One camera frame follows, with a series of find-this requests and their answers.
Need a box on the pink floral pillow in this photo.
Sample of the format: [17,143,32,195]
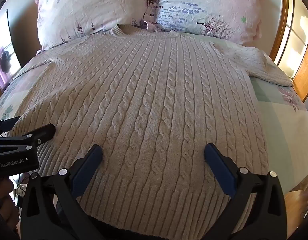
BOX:
[35,0,150,50]

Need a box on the floral patchwork bed sheet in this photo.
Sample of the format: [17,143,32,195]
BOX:
[0,49,308,193]

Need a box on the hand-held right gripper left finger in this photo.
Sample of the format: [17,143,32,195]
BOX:
[20,144,103,240]

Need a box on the purple curtain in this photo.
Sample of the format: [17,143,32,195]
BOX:
[0,9,22,90]

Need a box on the person's left hand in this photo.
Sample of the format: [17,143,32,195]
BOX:
[0,180,20,225]

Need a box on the pink lavender print pillow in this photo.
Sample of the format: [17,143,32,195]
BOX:
[143,0,272,46]

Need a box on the beige cable knit sweater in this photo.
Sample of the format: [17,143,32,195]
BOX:
[0,24,294,237]

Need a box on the wooden framed window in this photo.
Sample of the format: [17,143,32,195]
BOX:
[270,0,308,103]

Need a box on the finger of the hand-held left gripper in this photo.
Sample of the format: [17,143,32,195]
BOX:
[0,116,22,138]
[0,123,56,153]

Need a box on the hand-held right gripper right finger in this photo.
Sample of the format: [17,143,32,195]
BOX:
[204,143,287,240]

